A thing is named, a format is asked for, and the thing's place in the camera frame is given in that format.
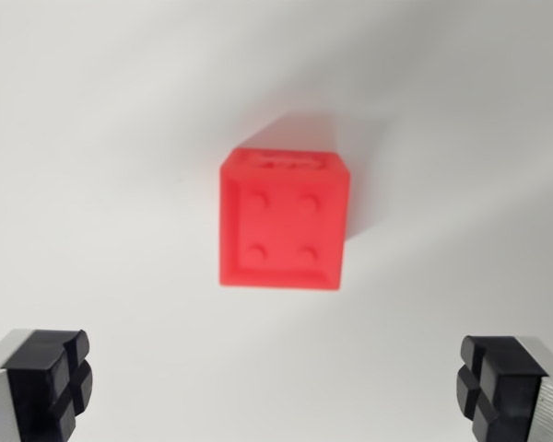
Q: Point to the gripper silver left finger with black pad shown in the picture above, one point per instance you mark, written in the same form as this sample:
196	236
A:
32	382

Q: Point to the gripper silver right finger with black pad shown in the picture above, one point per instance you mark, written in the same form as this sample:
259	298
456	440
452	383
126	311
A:
516	391

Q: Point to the red infantino soft cube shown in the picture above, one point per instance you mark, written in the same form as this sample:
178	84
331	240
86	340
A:
283	225

